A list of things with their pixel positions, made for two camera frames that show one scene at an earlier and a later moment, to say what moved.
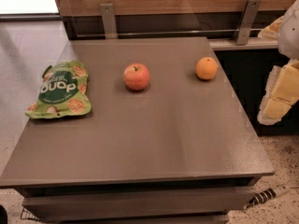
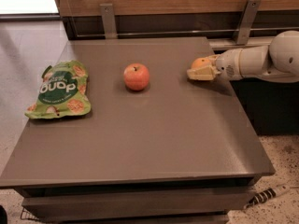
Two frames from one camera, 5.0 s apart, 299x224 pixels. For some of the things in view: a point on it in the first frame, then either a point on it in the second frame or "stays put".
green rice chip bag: x=64 y=91 stays put
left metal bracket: x=107 y=15 stays put
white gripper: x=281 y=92 -> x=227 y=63
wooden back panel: x=76 y=0 stays put
